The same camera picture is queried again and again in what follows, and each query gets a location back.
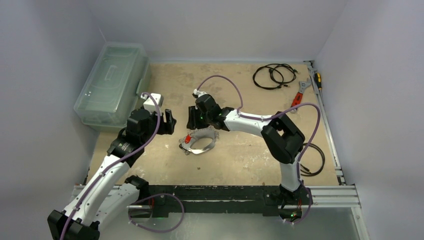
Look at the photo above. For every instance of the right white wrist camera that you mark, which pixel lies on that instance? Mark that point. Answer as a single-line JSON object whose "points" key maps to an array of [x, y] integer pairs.
{"points": [[197, 93]]}

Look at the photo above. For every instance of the yellow black screwdriver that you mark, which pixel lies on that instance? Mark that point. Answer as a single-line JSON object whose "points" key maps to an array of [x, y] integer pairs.
{"points": [[318, 81]]}

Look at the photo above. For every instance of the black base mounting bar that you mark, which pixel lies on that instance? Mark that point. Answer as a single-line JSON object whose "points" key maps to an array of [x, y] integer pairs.
{"points": [[232, 199]]}

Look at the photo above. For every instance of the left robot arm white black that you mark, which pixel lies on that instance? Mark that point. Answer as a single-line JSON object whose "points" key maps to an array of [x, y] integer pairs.
{"points": [[95, 207]]}

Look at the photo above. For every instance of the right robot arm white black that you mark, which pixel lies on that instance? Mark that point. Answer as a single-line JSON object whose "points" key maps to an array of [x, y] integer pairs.
{"points": [[283, 138]]}

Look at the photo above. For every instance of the aluminium frame rail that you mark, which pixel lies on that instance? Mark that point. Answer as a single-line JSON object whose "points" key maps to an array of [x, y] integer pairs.
{"points": [[334, 196]]}

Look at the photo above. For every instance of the red tagged key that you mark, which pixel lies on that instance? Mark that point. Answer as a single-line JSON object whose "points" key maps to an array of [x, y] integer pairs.
{"points": [[187, 139]]}

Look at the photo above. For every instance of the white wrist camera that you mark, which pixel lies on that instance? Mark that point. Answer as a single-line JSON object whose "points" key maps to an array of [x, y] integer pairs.
{"points": [[152, 102], [197, 93]]}

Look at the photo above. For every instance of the clear plastic storage box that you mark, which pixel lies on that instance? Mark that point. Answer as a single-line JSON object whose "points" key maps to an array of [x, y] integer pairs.
{"points": [[113, 89]]}

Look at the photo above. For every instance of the red handled adjustable wrench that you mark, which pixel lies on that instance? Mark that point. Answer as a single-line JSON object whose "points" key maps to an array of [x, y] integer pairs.
{"points": [[303, 85]]}

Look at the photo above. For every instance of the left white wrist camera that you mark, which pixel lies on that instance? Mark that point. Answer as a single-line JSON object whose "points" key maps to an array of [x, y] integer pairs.
{"points": [[152, 102]]}

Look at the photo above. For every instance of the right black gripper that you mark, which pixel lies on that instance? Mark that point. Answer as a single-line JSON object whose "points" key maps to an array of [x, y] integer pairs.
{"points": [[192, 116]]}

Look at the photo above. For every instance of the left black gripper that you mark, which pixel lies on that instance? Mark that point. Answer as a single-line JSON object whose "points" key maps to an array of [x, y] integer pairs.
{"points": [[166, 127]]}

